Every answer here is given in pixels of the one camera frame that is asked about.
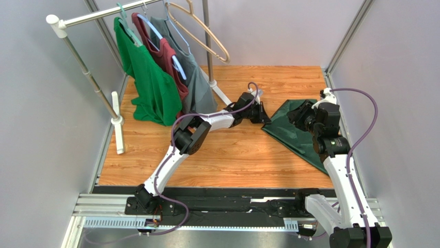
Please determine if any white metal clothes rack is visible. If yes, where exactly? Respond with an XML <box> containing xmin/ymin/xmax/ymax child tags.
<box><xmin>45</xmin><ymin>0</ymin><xmax>233</xmax><ymax>155</ymax></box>

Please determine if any grey-blue hanging shirt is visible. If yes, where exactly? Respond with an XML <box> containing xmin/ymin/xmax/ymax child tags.
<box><xmin>150</xmin><ymin>17</ymin><xmax>217</xmax><ymax>114</ymax></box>

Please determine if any dark green cloth napkin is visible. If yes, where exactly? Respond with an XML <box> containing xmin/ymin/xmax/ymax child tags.
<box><xmin>262</xmin><ymin>99</ymin><xmax>328</xmax><ymax>175</ymax></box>

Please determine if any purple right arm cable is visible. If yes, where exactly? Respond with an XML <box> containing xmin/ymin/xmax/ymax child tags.
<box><xmin>298</xmin><ymin>87</ymin><xmax>379</xmax><ymax>248</ymax></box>

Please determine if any green hanging t-shirt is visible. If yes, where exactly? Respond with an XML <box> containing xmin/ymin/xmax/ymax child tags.
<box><xmin>113</xmin><ymin>17</ymin><xmax>182</xmax><ymax>126</ymax></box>

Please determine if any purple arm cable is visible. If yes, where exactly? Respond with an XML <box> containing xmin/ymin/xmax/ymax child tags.
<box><xmin>84</xmin><ymin>82</ymin><xmax>260</xmax><ymax>245</ymax></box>
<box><xmin>298</xmin><ymin>87</ymin><xmax>379</xmax><ymax>248</ymax></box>

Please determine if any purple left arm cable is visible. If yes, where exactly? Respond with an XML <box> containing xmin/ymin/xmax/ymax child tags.
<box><xmin>84</xmin><ymin>82</ymin><xmax>260</xmax><ymax>245</ymax></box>

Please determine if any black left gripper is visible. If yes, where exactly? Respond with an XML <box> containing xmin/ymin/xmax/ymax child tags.
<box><xmin>242</xmin><ymin>102</ymin><xmax>272</xmax><ymax>125</ymax></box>

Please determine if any aluminium front frame rail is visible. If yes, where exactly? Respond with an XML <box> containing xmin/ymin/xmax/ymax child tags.
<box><xmin>65</xmin><ymin>187</ymin><xmax>391</xmax><ymax>247</ymax></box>

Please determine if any maroon hanging shirt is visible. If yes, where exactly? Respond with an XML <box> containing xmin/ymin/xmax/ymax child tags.
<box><xmin>131</xmin><ymin>13</ymin><xmax>188</xmax><ymax>103</ymax></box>

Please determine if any teal plastic hanger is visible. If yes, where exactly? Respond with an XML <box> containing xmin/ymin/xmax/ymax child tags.
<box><xmin>117</xmin><ymin>2</ymin><xmax>143</xmax><ymax>47</ymax></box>

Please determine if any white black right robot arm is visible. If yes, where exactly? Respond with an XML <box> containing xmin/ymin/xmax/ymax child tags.
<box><xmin>287</xmin><ymin>100</ymin><xmax>392</xmax><ymax>247</ymax></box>

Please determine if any beige wooden hanger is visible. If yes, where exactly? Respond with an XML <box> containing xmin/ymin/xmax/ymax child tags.
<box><xmin>165</xmin><ymin>0</ymin><xmax>231</xmax><ymax>64</ymax></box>

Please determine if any aluminium frame rail right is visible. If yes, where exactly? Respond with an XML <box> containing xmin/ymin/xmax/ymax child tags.
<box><xmin>323</xmin><ymin>0</ymin><xmax>375</xmax><ymax>173</ymax></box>

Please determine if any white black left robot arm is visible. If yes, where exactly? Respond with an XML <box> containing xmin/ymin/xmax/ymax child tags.
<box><xmin>134</xmin><ymin>89</ymin><xmax>271</xmax><ymax>213</ymax></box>

